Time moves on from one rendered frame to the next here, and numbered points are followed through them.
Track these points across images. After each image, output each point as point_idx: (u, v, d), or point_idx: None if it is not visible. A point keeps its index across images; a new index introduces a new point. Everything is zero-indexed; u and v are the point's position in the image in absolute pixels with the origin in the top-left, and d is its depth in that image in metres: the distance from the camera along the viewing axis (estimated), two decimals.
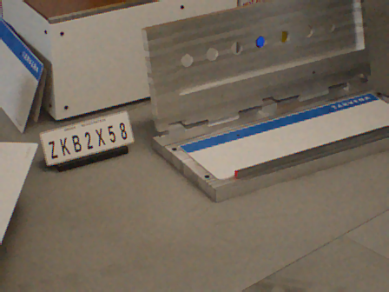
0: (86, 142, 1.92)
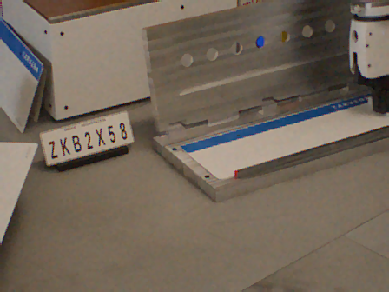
0: (86, 142, 1.92)
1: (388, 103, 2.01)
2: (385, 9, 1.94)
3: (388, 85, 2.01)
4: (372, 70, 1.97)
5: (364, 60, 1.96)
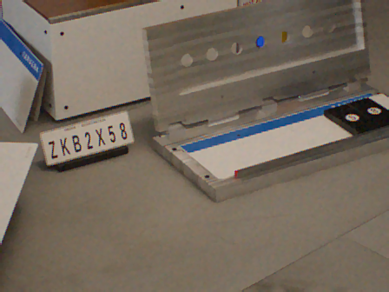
0: (86, 142, 1.92)
1: None
2: None
3: None
4: None
5: None
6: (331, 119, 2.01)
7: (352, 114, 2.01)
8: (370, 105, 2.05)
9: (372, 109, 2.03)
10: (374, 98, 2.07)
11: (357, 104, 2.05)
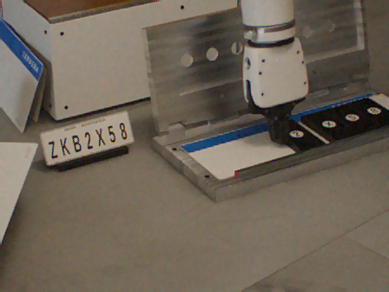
0: (86, 142, 1.92)
1: (286, 133, 1.92)
2: (279, 35, 1.84)
3: (286, 114, 1.91)
4: (266, 99, 1.87)
5: (257, 89, 1.86)
6: None
7: (351, 114, 2.01)
8: (370, 105, 2.05)
9: (372, 109, 2.03)
10: (374, 98, 2.07)
11: (357, 104, 2.05)
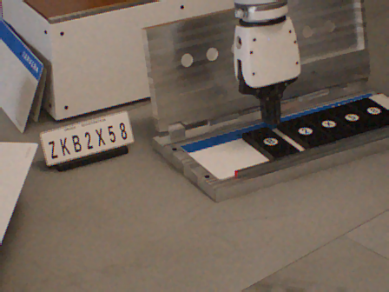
0: (86, 142, 1.92)
1: (277, 114, 1.89)
2: (270, 14, 1.81)
3: (277, 95, 1.88)
4: (257, 79, 1.84)
5: (247, 68, 1.83)
6: None
7: (351, 114, 2.01)
8: (370, 105, 2.05)
9: (372, 109, 2.03)
10: (374, 98, 2.07)
11: (357, 104, 2.05)
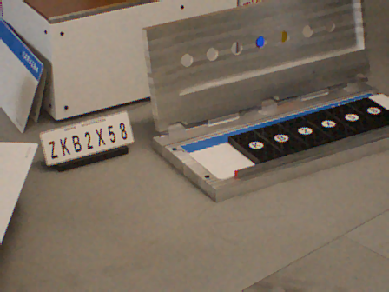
0: (86, 142, 1.92)
1: None
2: None
3: None
4: None
5: None
6: None
7: (351, 114, 2.01)
8: (370, 105, 2.05)
9: (372, 109, 2.03)
10: (374, 98, 2.07)
11: (357, 104, 2.05)
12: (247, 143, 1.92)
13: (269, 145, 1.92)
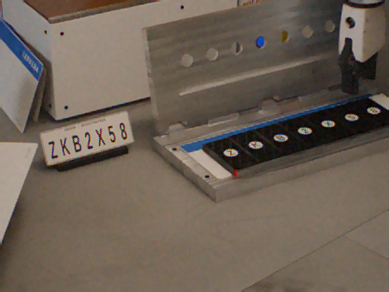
0: (86, 142, 1.92)
1: (374, 72, 2.09)
2: None
3: (375, 56, 2.08)
4: (365, 55, 2.01)
5: (360, 46, 1.99)
6: None
7: (351, 114, 2.01)
8: (370, 105, 2.05)
9: (372, 109, 2.03)
10: (374, 98, 2.07)
11: (357, 104, 2.05)
12: (246, 143, 1.92)
13: (268, 145, 1.92)
